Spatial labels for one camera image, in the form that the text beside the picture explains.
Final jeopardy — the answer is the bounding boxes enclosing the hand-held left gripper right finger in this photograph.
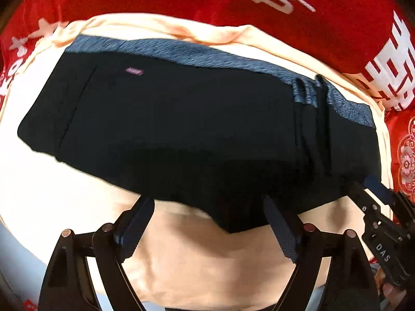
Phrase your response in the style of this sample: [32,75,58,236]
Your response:
[263,195,380,311]

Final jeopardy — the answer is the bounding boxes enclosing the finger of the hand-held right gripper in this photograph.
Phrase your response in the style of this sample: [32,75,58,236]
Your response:
[348,181,381,224]
[363,175,415,230]

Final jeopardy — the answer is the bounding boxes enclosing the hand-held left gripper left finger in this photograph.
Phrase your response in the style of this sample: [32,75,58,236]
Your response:
[42,196,155,311]

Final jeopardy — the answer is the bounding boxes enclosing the black pants with blue stripes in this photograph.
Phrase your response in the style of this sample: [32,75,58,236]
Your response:
[17,35,381,234]

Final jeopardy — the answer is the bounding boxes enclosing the person's right hand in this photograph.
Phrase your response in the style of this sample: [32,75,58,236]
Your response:
[376,262,404,311]

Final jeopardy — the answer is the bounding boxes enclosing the red embroidered pillow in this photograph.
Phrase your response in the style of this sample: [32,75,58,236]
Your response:
[384,110,415,201]

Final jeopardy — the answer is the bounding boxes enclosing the peach cloth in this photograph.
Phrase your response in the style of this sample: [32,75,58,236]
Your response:
[0,13,394,308]

